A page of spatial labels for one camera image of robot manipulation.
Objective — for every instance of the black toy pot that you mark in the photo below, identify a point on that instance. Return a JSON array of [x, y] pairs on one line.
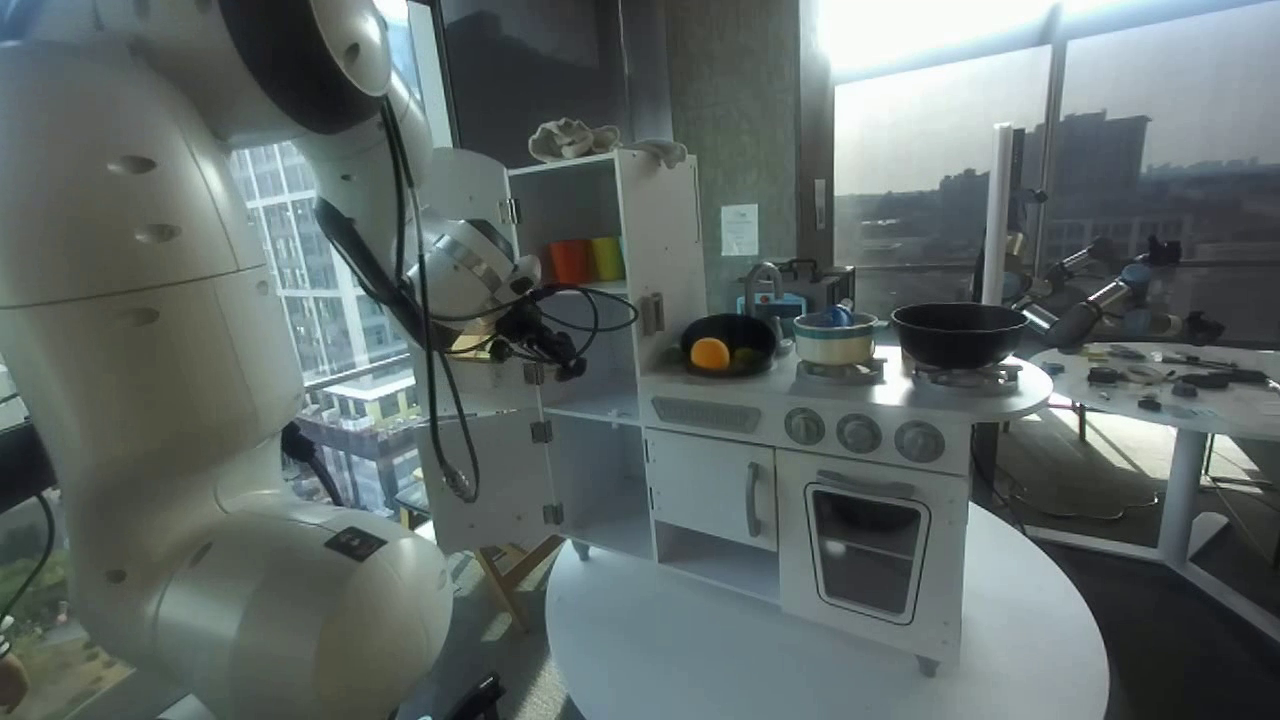
[[747, 343]]

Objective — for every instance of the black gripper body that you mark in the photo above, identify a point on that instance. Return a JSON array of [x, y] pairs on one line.
[[527, 331]]

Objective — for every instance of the white paper sheet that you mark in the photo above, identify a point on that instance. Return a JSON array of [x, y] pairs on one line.
[[742, 228]]

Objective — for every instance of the grey cloth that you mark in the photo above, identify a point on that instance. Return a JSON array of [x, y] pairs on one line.
[[575, 137]]

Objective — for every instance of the short white cabinet door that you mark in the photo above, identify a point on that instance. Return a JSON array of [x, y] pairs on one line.
[[500, 485]]

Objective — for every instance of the white plastic pot teal stripe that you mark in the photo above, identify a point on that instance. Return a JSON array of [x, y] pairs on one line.
[[834, 346]]

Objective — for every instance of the black floor object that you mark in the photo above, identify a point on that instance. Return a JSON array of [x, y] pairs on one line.
[[479, 697]]

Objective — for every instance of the grey cylindrical device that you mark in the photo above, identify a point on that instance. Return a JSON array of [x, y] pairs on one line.
[[1106, 301]]

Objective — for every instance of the orange plastic cup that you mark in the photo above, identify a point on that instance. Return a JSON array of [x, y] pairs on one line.
[[569, 261]]

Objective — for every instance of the yellow round toy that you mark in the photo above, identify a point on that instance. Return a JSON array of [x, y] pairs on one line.
[[708, 352]]

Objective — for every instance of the tall white cabinet door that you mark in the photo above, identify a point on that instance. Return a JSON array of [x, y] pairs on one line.
[[481, 184]]

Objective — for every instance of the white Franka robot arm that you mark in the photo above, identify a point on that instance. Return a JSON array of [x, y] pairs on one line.
[[144, 332]]

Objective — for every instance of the black equipment mount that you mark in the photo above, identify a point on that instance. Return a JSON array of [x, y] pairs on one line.
[[25, 466]]

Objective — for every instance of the white vertical panel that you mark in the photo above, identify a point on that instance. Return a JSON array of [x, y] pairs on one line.
[[1002, 214]]

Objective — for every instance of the round white table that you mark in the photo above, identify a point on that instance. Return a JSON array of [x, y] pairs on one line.
[[747, 641]]

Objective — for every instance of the blue toy detergent bottle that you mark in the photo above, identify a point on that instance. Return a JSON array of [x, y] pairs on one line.
[[825, 317]]

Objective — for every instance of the grey toy faucet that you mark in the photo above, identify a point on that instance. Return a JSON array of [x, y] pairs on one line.
[[765, 293]]

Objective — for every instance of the white oven door with window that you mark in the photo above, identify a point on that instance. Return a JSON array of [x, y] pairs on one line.
[[865, 546]]

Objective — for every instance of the black frying pan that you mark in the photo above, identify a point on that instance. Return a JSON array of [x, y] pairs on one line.
[[953, 332]]

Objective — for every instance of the white side table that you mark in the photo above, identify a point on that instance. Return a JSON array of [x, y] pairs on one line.
[[1185, 404]]

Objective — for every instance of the wooden frame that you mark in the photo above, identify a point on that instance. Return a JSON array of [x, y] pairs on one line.
[[512, 564]]

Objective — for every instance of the grey stove knob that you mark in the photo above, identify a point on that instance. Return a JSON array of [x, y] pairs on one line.
[[803, 425], [859, 435], [916, 443]]

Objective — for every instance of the yellow-green plastic cup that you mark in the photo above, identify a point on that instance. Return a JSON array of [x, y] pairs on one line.
[[604, 261]]

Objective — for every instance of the white toy kitchen cabinet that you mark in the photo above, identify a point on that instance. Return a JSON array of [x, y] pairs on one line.
[[720, 466]]

